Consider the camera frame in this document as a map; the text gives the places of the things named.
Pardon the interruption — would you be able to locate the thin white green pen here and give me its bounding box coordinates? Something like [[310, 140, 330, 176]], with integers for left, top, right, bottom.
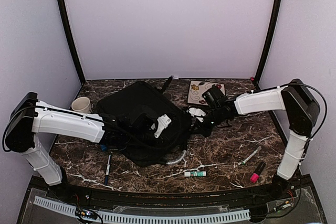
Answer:
[[238, 146, 261, 166]]

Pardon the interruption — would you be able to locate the black front rail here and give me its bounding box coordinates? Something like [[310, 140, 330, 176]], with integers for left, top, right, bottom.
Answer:
[[28, 175, 313, 209]]

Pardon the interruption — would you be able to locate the blue ballpoint pen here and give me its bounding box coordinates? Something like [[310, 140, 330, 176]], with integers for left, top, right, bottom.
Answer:
[[104, 154, 112, 186]]

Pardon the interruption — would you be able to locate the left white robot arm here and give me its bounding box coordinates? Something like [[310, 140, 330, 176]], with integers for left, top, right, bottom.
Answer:
[[2, 92, 169, 201]]

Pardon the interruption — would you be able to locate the left black frame post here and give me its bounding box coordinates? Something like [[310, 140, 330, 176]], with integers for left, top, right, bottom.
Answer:
[[57, 0, 86, 85]]

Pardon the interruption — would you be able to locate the black frame post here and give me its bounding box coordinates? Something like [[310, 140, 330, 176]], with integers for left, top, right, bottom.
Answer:
[[253, 0, 281, 87], [57, 0, 86, 85]]

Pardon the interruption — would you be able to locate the beige ceramic mug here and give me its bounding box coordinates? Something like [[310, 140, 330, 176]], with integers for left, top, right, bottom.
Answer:
[[71, 97, 92, 114]]

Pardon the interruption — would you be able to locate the right black frame post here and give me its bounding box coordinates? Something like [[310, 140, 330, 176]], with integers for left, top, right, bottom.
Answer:
[[253, 0, 281, 87]]

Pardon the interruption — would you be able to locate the black student bag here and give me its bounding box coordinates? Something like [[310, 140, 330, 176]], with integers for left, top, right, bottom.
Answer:
[[97, 81, 192, 167]]

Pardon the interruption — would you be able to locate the pink black highlighter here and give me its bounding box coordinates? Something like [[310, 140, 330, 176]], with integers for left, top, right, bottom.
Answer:
[[249, 162, 266, 184]]

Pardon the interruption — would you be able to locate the floral square plate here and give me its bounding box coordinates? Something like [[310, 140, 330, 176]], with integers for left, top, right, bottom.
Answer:
[[187, 80, 226, 106]]

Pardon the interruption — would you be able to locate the grey slotted cable duct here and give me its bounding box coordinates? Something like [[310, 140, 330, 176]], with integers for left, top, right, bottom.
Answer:
[[33, 196, 251, 224]]

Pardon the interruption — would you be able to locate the small circuit board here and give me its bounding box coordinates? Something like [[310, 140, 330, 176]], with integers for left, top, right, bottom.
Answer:
[[75, 207, 97, 220]]

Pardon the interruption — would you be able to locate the clear tape roll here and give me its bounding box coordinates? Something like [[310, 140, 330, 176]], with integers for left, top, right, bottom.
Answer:
[[165, 150, 187, 166]]

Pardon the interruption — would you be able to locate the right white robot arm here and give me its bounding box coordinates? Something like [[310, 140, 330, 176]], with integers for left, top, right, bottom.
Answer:
[[187, 79, 321, 200]]

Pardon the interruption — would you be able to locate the green white glue stick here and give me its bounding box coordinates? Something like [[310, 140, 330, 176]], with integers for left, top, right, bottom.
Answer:
[[184, 171, 207, 177]]

